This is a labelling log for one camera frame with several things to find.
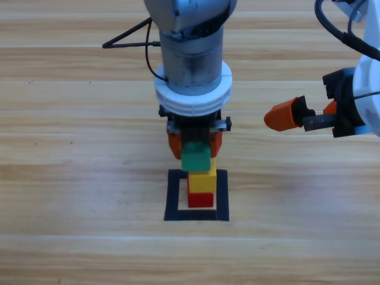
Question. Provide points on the green wooden block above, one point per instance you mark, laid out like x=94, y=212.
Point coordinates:
x=194, y=160

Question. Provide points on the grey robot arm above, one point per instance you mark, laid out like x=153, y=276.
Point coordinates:
x=193, y=65

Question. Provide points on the yellow wooden block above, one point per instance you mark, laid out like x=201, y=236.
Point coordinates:
x=202, y=182

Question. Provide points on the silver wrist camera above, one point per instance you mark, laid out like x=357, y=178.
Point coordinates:
x=354, y=7

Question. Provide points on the black tape square outline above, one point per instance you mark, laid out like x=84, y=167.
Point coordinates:
x=172, y=193

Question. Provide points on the red wooden block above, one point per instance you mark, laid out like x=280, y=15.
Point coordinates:
x=200, y=200

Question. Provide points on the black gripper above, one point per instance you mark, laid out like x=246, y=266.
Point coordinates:
x=345, y=112
x=194, y=130

